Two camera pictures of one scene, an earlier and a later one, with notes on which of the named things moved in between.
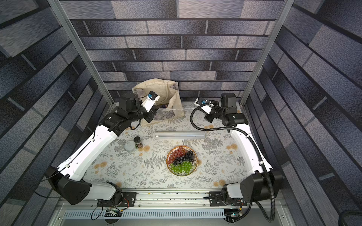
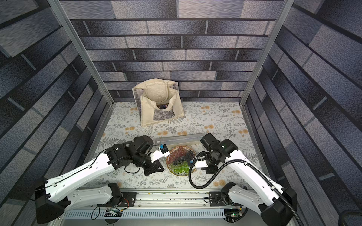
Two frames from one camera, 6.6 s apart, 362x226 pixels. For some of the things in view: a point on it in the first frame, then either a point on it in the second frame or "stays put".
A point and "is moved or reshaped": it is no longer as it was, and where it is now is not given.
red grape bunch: x=176 y=154 stays put
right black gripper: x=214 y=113 -> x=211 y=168
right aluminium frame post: x=285 y=9 stays put
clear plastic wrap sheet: x=175 y=122 -> x=180 y=158
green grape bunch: x=185 y=166 stays put
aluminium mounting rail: x=156 y=199 stays put
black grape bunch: x=188 y=156 stays put
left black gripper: x=151 y=113 -> x=155 y=167
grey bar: x=179 y=135 is moved or reshaped
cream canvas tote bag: x=169 y=104 stays put
